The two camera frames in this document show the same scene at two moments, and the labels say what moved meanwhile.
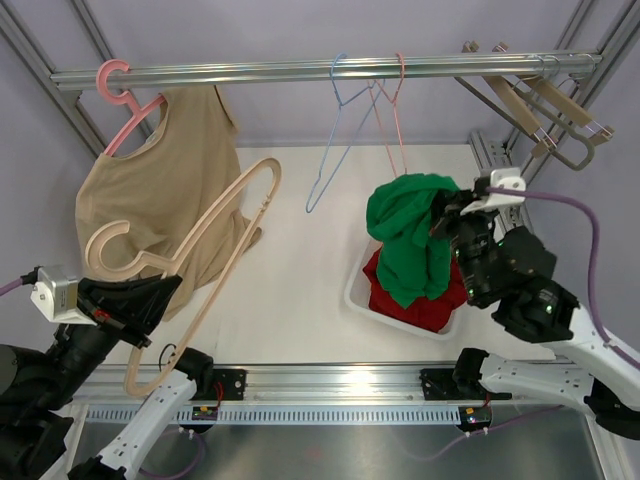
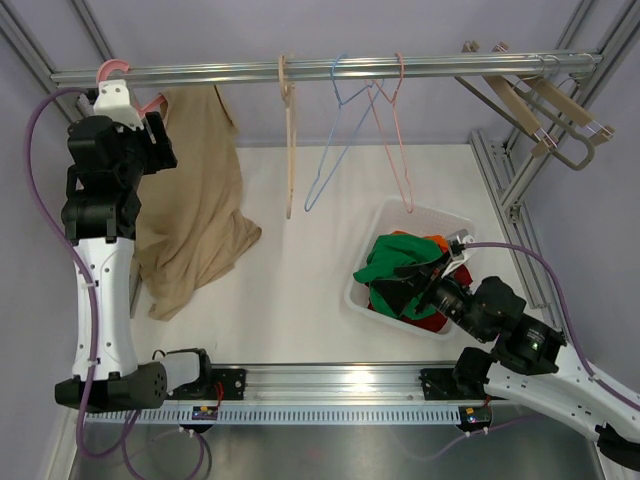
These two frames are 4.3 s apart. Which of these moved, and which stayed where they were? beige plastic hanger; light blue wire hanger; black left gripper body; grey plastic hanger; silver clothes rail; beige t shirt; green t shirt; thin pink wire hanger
Moved: beige plastic hanger; thin pink wire hanger; black left gripper body; green t shirt
Stayed: beige t shirt; light blue wire hanger; silver clothes rail; grey plastic hanger
